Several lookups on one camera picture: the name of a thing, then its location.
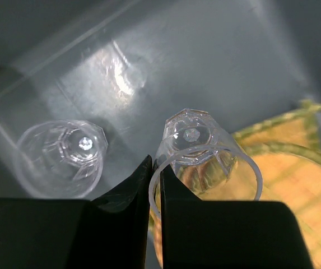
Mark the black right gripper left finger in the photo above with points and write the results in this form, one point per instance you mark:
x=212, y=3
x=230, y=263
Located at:
x=108, y=232

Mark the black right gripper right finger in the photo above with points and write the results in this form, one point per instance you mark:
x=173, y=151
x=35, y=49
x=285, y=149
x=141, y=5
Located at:
x=227, y=234

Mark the clear plastic cup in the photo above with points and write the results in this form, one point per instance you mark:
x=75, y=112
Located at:
x=202, y=156
x=60, y=159

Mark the round yellow bamboo tray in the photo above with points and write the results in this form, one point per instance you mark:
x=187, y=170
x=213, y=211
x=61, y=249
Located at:
x=291, y=174

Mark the rectangular bamboo mat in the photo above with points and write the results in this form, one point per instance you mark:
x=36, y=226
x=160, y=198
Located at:
x=299, y=126

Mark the grey plastic bin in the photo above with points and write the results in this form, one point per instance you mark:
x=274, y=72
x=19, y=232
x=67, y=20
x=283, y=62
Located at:
x=128, y=66

